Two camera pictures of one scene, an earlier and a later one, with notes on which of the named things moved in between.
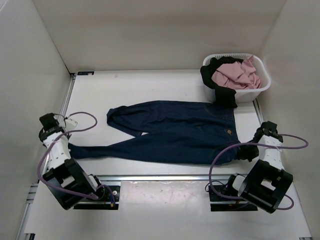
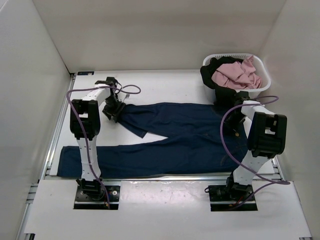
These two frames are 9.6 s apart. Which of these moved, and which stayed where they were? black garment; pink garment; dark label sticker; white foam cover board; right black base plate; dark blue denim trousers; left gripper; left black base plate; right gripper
Moved: dark blue denim trousers; right gripper; left gripper
Stayed: dark label sticker; right black base plate; left black base plate; pink garment; black garment; white foam cover board
